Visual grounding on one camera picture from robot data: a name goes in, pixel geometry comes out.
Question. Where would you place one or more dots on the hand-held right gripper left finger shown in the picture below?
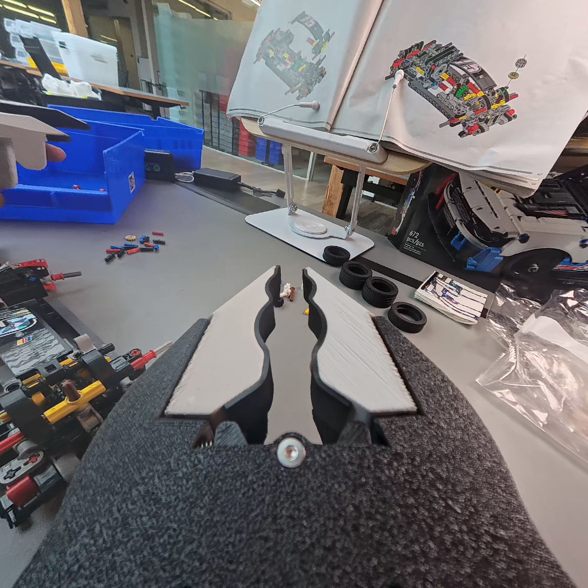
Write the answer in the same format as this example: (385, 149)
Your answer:
(216, 367)

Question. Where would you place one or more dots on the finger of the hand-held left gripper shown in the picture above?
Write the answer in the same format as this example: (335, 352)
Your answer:
(27, 138)
(46, 118)

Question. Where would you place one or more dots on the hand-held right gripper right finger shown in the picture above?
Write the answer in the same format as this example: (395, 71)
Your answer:
(363, 367)

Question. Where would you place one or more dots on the toy brick car chassis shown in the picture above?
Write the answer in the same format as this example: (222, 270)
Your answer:
(92, 363)

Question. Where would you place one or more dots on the toy instruction booklet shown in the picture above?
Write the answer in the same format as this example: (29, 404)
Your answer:
(413, 27)

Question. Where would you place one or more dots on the grey desk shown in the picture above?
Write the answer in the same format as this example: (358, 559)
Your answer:
(206, 285)

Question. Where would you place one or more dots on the background wooden office desk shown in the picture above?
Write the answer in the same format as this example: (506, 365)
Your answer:
(138, 94)

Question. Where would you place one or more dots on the person's left hand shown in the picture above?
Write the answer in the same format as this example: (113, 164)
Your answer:
(56, 153)

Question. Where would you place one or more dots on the white storage box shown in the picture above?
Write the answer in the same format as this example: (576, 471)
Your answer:
(87, 59)

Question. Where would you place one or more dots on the white toy connector piece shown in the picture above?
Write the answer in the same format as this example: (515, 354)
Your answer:
(285, 290)

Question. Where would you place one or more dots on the toy sticker sheet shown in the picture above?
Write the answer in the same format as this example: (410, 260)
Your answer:
(459, 298)

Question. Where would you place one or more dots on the black device with green lights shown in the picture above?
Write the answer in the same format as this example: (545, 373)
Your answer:
(158, 165)

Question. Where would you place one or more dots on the pile of small connector pins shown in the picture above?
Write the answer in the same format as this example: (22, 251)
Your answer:
(133, 250)

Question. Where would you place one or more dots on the white metal book stand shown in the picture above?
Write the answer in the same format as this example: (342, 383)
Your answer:
(275, 225)

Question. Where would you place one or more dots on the black toy set box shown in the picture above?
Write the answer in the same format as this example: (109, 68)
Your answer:
(413, 220)

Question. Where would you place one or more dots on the clear plastic bag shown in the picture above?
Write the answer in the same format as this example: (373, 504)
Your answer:
(542, 367)

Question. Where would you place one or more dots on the black power adapter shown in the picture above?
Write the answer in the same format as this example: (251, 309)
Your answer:
(216, 177)

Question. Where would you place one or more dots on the stack of red blue bins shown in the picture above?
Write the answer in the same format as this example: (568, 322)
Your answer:
(262, 147)

